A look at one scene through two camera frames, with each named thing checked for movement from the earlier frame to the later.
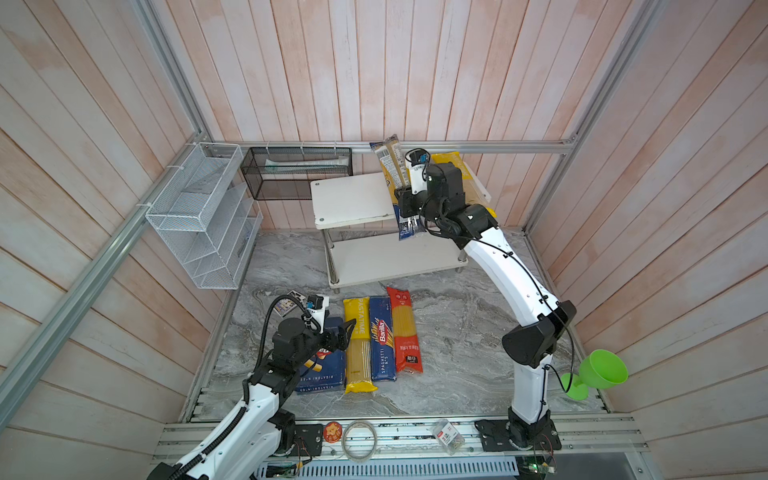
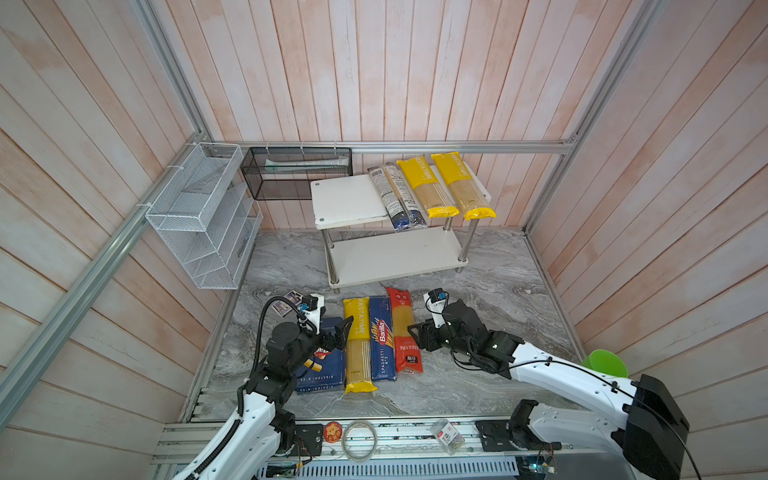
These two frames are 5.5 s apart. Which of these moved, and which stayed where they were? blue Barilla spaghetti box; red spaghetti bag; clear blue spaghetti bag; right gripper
Moved: clear blue spaghetti bag; right gripper
Stayed: red spaghetti bag; blue Barilla spaghetti box
